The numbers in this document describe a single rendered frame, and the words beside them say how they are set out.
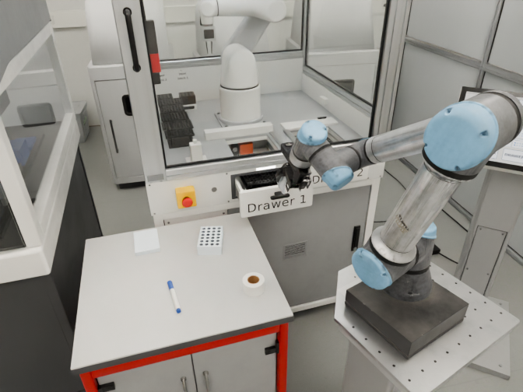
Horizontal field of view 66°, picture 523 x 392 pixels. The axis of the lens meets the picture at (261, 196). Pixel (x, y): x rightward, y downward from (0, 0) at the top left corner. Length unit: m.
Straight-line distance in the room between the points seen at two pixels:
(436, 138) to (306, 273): 1.36
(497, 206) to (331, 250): 0.75
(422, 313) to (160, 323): 0.74
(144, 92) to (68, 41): 3.39
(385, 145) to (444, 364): 0.59
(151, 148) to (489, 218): 1.45
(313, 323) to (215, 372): 0.96
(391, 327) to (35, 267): 1.08
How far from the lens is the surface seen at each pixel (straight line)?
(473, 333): 1.34
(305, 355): 2.13
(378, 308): 1.23
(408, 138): 1.06
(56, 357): 1.88
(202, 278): 1.38
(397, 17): 1.68
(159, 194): 1.60
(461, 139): 0.81
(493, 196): 1.98
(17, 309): 1.70
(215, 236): 1.49
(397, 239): 1.00
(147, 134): 1.49
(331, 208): 1.88
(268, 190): 1.51
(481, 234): 2.08
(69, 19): 4.71
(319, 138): 1.09
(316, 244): 1.97
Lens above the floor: 1.69
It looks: 31 degrees down
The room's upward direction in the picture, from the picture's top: 1 degrees counter-clockwise
